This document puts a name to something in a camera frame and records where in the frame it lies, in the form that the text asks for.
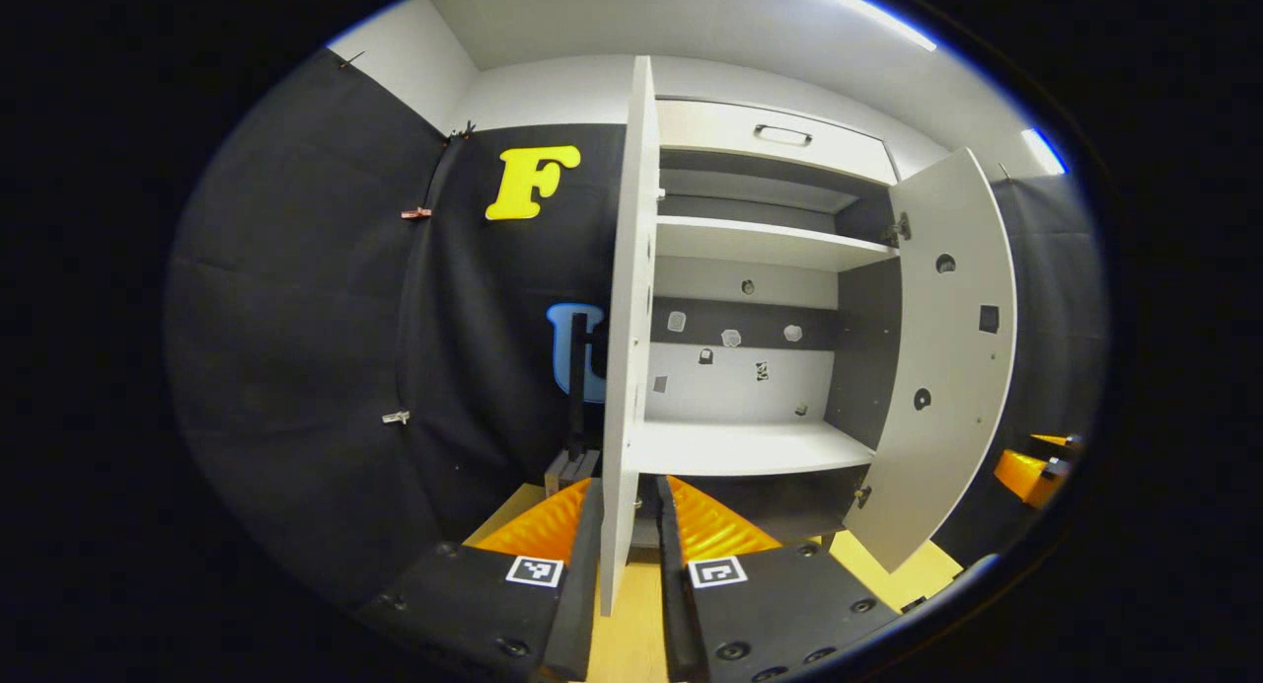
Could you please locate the short ceiling light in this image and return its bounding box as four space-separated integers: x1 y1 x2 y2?
1020 126 1068 177

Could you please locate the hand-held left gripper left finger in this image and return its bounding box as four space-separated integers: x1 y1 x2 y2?
355 478 605 683

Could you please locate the long ceiling light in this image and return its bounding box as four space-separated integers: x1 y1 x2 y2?
770 0 939 53

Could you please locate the black backdrop cloth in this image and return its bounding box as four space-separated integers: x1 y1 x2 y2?
163 49 1107 610

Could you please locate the grey double-door shoe cabinet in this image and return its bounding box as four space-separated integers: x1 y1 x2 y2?
631 96 905 552

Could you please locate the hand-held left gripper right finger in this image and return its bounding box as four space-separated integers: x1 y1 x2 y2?
656 476 904 683

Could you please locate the grey cabinet drawer front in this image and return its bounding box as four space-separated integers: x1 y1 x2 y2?
655 98 900 187

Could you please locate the grey cabinet door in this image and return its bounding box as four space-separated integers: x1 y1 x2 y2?
844 147 1018 574
564 56 663 618

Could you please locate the white cabinet shelf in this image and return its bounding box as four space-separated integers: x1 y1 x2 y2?
631 418 878 478
655 215 900 273

